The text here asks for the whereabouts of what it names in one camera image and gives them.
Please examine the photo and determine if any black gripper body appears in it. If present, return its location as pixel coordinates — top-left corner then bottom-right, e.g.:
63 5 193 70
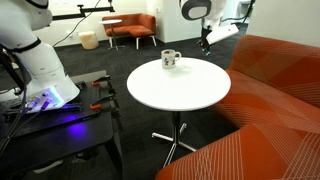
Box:
200 28 211 44

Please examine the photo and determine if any green marker pen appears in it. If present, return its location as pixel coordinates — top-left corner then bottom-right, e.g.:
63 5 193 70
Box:
204 47 211 56

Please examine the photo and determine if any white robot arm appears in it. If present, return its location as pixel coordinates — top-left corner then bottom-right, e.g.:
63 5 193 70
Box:
0 0 80 112

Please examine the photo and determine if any white cartoon mug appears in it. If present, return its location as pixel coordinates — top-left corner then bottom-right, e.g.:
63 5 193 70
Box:
161 49 182 69

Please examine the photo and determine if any round white table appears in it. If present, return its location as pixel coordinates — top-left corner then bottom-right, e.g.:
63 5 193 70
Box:
127 57 231 166

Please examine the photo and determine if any orange background armchair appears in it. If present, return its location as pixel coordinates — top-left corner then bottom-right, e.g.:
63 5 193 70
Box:
100 13 156 48

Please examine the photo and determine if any large orange sofa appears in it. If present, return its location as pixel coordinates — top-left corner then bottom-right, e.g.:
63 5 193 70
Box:
155 35 320 180

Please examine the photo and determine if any small round side table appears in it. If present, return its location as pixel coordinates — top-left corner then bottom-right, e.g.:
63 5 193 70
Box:
99 19 125 51

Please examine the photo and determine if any cream cylindrical stool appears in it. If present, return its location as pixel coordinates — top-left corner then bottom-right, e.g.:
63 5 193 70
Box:
79 31 99 50

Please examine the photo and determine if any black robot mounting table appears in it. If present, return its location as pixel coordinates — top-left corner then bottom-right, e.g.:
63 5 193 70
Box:
0 69 126 180

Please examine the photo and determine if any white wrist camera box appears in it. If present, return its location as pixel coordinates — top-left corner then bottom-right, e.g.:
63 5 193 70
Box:
206 24 239 45

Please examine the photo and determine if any upper orange-handled clamp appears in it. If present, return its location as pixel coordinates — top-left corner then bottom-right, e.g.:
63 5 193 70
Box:
91 75 115 95

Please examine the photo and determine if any orange-handled clamp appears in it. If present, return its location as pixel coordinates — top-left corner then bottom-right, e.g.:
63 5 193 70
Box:
90 94 119 117
91 75 115 95

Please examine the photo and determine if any lower orange-handled clamp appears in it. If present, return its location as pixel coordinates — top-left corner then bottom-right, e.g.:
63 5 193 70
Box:
90 94 119 117

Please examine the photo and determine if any black overhead camera boom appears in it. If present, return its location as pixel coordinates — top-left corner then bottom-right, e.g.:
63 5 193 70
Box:
52 0 115 21

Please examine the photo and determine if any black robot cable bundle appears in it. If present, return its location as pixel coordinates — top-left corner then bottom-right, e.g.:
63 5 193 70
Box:
0 46 38 158

